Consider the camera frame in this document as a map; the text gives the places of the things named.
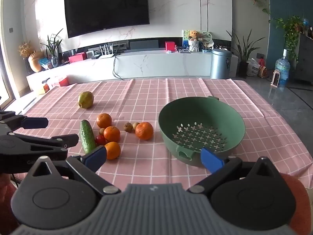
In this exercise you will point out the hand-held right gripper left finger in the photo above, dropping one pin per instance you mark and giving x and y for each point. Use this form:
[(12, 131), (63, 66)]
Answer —
[(96, 155)]

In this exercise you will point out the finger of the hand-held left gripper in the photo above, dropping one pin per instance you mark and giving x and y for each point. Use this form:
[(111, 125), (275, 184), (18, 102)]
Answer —
[(35, 123), (66, 140)]

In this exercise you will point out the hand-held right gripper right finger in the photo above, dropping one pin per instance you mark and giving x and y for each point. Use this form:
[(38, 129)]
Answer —
[(211, 161)]

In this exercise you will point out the orange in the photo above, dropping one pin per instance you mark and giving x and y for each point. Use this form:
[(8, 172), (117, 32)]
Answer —
[(104, 120), (112, 134), (144, 131), (113, 150)]

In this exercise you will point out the small brown round fruit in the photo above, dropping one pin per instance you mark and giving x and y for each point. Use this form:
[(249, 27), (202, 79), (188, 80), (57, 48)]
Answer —
[(127, 126), (136, 125), (101, 130)]

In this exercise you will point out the yellow-green pear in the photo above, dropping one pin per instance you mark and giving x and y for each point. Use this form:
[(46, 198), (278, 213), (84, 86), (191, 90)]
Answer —
[(85, 99)]

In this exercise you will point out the green colander bowl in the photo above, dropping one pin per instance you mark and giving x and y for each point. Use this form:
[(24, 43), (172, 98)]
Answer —
[(195, 112)]

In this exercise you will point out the red cherry tomato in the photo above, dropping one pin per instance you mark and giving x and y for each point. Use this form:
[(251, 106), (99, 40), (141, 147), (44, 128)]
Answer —
[(100, 140)]

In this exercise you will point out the green cucumber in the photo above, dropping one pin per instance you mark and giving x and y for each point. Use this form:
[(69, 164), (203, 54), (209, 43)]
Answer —
[(87, 135)]

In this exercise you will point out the small orange box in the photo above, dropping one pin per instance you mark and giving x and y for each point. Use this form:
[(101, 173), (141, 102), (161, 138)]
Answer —
[(43, 88)]

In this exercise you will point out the red and white box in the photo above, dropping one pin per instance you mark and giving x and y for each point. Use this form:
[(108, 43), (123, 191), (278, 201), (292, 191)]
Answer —
[(60, 81)]

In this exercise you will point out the vase with dried flowers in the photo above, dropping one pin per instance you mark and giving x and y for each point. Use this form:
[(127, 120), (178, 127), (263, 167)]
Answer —
[(34, 62)]

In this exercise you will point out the long-leaf plant in glass vase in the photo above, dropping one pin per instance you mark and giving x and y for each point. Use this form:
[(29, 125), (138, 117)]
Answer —
[(52, 51)]

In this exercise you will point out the pink checked tablecloth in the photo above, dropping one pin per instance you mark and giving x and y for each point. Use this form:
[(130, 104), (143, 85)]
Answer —
[(146, 98)]

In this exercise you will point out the flat pink-red box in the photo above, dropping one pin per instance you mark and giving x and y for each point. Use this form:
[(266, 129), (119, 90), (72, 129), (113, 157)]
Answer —
[(77, 57)]

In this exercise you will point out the orange-red clothing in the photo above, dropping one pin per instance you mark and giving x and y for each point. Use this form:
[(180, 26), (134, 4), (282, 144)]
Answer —
[(293, 188)]

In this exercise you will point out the small white clock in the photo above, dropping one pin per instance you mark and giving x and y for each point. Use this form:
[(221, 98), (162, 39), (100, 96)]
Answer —
[(91, 54)]

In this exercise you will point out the white router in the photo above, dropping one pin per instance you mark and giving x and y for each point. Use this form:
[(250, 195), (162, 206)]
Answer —
[(107, 55)]

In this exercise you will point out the silver trash can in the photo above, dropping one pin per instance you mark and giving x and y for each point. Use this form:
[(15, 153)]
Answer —
[(220, 64)]

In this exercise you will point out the white plastic bag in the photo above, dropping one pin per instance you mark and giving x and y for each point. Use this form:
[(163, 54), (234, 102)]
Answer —
[(253, 68)]

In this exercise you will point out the orange bag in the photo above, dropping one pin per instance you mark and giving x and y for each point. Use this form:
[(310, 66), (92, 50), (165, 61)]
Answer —
[(262, 70)]

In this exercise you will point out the small white pink device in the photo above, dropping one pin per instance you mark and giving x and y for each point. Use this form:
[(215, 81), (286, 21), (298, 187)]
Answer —
[(275, 78)]

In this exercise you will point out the white marble television cabinet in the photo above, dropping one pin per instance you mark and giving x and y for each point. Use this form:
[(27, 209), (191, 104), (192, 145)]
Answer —
[(159, 63)]

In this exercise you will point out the long-leaf plant in black pot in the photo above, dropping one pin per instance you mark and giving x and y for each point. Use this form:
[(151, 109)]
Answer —
[(243, 53)]

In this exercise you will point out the blue water jug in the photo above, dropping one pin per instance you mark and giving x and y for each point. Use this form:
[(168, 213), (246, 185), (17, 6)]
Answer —
[(282, 68)]

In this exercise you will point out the grey soundbar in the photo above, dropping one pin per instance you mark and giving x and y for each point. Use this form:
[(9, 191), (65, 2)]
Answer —
[(144, 44)]

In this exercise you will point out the teddy bear in white wrap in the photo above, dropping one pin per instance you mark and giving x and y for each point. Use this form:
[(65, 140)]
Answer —
[(194, 40)]

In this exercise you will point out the round printed hand fan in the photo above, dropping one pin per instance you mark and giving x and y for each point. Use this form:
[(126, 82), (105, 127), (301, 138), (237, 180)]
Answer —
[(206, 38)]

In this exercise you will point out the green printed picture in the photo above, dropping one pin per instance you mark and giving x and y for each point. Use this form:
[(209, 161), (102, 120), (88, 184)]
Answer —
[(185, 38)]

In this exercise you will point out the black flat-screen television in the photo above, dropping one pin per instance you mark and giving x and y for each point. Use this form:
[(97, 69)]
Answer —
[(105, 7)]

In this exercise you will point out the grey cabinet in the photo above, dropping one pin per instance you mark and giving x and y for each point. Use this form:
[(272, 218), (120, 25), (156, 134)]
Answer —
[(305, 61)]

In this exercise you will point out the green trailing pothos plant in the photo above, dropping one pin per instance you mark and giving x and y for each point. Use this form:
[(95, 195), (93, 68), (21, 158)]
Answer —
[(291, 31)]

